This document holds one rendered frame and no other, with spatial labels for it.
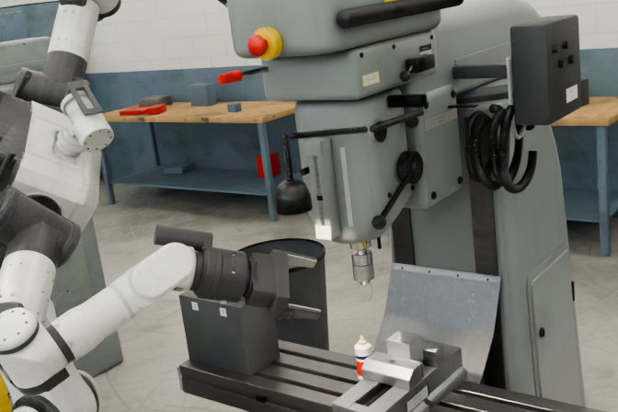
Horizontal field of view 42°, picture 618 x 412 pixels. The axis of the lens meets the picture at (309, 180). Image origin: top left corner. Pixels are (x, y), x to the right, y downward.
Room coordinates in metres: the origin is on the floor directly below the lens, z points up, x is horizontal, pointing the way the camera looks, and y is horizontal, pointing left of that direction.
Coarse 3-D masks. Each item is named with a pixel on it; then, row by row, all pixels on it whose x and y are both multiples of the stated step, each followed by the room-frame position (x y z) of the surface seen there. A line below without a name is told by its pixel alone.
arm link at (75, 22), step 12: (60, 0) 1.88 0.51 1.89; (72, 0) 1.87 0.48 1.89; (84, 0) 1.87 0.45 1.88; (120, 0) 1.99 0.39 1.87; (60, 12) 1.87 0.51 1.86; (72, 12) 1.86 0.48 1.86; (84, 12) 1.87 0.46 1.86; (96, 12) 1.91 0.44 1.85; (60, 24) 1.85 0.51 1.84; (72, 24) 1.85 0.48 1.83; (84, 24) 1.86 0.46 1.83; (96, 24) 1.91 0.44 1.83; (60, 36) 1.83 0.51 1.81; (72, 36) 1.83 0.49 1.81; (84, 36) 1.85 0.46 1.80; (60, 48) 1.82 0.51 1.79; (72, 48) 1.82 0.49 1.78; (84, 48) 1.84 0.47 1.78
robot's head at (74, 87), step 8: (80, 80) 1.60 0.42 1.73; (72, 88) 1.57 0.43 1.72; (80, 88) 1.59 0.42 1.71; (88, 88) 1.59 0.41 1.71; (64, 96) 1.60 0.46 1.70; (88, 96) 1.57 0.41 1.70; (80, 104) 1.55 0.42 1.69; (96, 104) 1.56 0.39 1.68; (88, 112) 1.54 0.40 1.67; (96, 112) 1.55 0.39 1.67
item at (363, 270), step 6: (354, 258) 1.69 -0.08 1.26; (366, 258) 1.68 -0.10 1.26; (354, 264) 1.69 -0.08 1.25; (360, 264) 1.68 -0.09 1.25; (366, 264) 1.68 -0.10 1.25; (372, 264) 1.70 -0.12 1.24; (354, 270) 1.69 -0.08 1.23; (360, 270) 1.68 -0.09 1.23; (366, 270) 1.68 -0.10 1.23; (372, 270) 1.69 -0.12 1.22; (354, 276) 1.69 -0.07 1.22; (360, 276) 1.68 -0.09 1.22; (366, 276) 1.68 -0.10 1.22; (372, 276) 1.69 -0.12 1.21
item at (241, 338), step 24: (192, 312) 1.94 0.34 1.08; (216, 312) 1.89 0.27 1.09; (240, 312) 1.83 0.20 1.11; (264, 312) 1.90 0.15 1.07; (192, 336) 1.95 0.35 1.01; (216, 336) 1.89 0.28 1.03; (240, 336) 1.84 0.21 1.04; (264, 336) 1.89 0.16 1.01; (216, 360) 1.90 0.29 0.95; (240, 360) 1.85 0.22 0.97; (264, 360) 1.88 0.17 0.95
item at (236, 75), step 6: (264, 66) 1.66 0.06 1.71; (234, 72) 1.58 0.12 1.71; (240, 72) 1.59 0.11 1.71; (246, 72) 1.61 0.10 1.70; (252, 72) 1.62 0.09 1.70; (258, 72) 1.64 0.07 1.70; (264, 72) 1.66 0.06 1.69; (222, 78) 1.55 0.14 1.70; (228, 78) 1.56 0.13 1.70; (234, 78) 1.57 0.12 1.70; (240, 78) 1.59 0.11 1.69; (222, 84) 1.56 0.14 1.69
